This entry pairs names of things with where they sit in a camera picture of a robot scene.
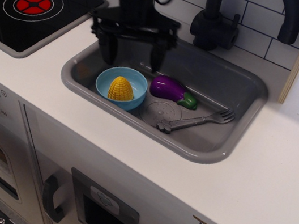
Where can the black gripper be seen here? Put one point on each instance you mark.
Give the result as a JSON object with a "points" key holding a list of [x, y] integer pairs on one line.
{"points": [[134, 20]]}

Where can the yellow toy corn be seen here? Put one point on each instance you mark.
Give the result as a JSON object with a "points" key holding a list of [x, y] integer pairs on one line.
{"points": [[120, 90]]}

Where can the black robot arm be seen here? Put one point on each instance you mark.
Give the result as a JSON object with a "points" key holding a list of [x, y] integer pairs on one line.
{"points": [[136, 20]]}

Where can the light blue bowl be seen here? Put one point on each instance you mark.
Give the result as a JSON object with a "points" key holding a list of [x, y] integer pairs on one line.
{"points": [[135, 78]]}

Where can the grey sink basin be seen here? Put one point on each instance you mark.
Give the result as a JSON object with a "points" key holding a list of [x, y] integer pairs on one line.
{"points": [[216, 84]]}

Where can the purple toy eggplant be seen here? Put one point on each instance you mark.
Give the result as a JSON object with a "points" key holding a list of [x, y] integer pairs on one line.
{"points": [[166, 87]]}

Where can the black faucet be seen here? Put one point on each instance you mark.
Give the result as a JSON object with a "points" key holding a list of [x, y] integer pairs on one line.
{"points": [[210, 31]]}

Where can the grey toy fork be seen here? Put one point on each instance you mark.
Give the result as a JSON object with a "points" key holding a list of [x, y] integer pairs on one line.
{"points": [[221, 117]]}

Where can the black toy stovetop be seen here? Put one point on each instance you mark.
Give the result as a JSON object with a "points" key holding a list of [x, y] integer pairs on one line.
{"points": [[28, 25]]}

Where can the grey dispenser panel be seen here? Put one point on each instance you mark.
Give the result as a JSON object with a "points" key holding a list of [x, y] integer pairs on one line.
{"points": [[96, 205]]}

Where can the dark grey cabinet handle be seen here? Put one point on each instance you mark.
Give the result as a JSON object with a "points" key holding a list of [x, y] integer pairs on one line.
{"points": [[56, 214]]}

